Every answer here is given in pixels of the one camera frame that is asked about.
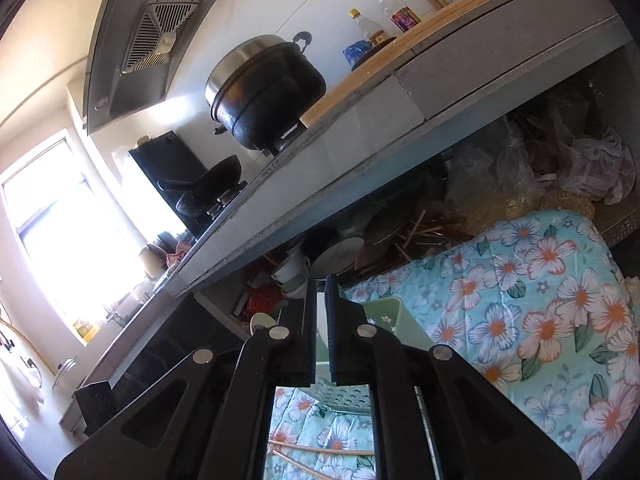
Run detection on floral teal quilt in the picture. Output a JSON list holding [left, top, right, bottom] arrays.
[[263, 209, 640, 480]]

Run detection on black gas stove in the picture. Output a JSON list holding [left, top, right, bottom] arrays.
[[206, 122, 306, 219]]

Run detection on clear plastic bag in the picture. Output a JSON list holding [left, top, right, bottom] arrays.
[[552, 127, 637, 205]]

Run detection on stacked white bowls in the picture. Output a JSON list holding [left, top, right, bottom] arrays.
[[271, 250, 307, 300]]

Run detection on white plate under counter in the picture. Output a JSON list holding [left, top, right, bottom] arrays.
[[310, 236, 364, 280]]

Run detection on blue snack bag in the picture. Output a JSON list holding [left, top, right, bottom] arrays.
[[343, 39, 372, 68]]

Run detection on green perforated utensil holder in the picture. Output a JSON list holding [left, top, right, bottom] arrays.
[[307, 297, 404, 415]]

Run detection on steel pot lid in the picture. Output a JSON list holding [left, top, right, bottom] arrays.
[[204, 35, 285, 106]]

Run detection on brown cap sauce bottle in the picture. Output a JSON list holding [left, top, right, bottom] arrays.
[[375, 0, 421, 32]]

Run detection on black splash guard panel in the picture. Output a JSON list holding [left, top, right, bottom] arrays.
[[129, 131, 206, 197]]

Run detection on wooden cutting board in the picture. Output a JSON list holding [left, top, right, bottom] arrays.
[[302, 0, 511, 128]]

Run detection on black wok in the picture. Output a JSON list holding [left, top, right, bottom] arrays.
[[157, 155, 242, 217]]

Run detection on yellow cap oil bottle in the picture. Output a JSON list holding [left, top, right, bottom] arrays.
[[348, 9, 394, 47]]

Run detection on steel range hood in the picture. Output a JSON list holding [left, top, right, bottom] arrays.
[[82, 0, 216, 134]]

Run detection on black stock pot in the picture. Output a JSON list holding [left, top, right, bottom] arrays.
[[207, 40, 326, 152]]

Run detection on white bowl behind holder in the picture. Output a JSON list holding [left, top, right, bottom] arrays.
[[250, 312, 278, 335]]

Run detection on wooden chopstick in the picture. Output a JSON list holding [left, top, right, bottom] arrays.
[[268, 440, 375, 456], [271, 450, 323, 479]]

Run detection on grey concrete counter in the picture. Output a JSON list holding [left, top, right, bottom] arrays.
[[58, 0, 636, 432]]

